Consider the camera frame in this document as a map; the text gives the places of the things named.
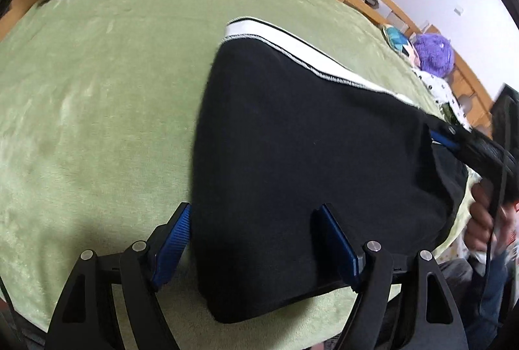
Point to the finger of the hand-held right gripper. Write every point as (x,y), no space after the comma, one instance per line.
(446,143)
(450,129)

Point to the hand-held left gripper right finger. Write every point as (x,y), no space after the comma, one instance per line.
(340,248)

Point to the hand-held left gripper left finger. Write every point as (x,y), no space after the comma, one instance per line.
(172,248)

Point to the black pants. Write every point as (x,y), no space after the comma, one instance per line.
(304,151)

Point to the person's right hand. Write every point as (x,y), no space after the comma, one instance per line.
(480,224)

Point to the white flower print pillow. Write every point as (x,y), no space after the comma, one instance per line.
(442,94)

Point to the purple plush toy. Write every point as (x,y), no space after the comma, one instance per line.
(434,53)

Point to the geometric patterned pillow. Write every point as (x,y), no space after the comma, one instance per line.
(399,41)

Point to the person's blue jeans leg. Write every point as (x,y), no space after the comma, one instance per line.
(486,293)

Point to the green fleece bed blanket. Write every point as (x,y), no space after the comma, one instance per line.
(101,90)

